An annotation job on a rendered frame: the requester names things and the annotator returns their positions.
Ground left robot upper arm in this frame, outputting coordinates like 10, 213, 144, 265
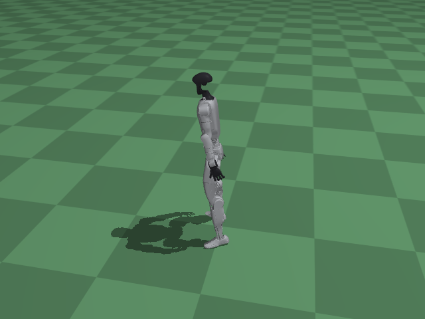
198, 104, 212, 139

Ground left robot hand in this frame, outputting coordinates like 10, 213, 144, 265
208, 160, 225, 181

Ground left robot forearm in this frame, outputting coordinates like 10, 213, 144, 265
201, 134, 216, 167

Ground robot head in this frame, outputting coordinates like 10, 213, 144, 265
192, 72, 214, 100

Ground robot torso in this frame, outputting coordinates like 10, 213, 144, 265
197, 96, 224, 161

